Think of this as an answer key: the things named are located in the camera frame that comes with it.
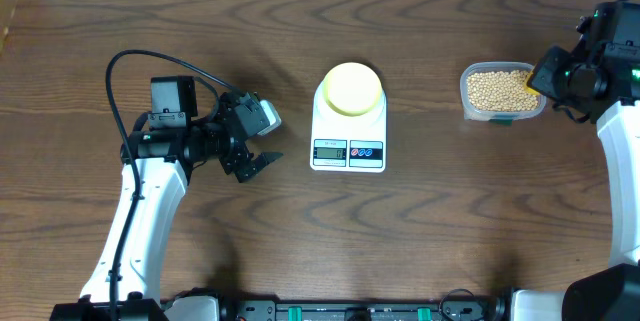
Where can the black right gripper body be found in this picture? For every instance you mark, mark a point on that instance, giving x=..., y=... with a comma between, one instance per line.
x=551, y=75

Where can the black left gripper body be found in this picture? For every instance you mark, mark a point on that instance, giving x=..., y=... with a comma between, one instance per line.
x=236, y=139

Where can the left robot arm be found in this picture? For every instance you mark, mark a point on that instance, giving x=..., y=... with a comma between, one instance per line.
x=159, y=156

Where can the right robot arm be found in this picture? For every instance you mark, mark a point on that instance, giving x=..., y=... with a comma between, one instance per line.
x=598, y=82

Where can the white digital kitchen scale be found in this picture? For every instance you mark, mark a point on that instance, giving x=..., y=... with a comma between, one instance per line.
x=342, y=143

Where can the yellow bowl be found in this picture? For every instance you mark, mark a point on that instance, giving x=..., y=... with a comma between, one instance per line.
x=352, y=89

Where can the soybeans in container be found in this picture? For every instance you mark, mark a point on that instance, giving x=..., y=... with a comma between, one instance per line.
x=501, y=91

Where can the clear plastic container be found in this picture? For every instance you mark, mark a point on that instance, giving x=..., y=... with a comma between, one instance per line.
x=472, y=113

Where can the green tape patch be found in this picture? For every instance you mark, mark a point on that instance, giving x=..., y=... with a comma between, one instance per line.
x=503, y=122

